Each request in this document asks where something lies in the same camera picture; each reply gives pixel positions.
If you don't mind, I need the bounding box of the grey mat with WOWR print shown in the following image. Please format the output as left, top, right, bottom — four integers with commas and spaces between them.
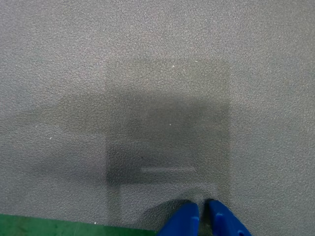
0, 0, 315, 236

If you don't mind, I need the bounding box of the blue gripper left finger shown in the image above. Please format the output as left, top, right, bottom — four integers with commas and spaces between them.
156, 202, 200, 236

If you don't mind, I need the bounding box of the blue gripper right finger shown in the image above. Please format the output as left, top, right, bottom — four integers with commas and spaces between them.
205, 199, 252, 236

